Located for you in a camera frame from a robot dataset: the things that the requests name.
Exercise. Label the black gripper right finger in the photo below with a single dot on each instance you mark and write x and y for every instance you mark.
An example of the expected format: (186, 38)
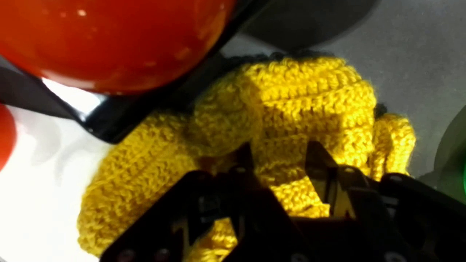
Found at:
(397, 219)

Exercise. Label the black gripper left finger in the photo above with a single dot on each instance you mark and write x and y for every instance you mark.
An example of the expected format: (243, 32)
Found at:
(194, 219)

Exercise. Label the yellow crochet cloth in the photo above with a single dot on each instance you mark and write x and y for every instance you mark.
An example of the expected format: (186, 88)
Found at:
(300, 107)

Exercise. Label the small green cup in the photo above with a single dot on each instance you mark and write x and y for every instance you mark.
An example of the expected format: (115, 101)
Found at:
(459, 169)

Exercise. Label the red tomato ball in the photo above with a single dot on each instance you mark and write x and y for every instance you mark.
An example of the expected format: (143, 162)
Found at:
(106, 38)

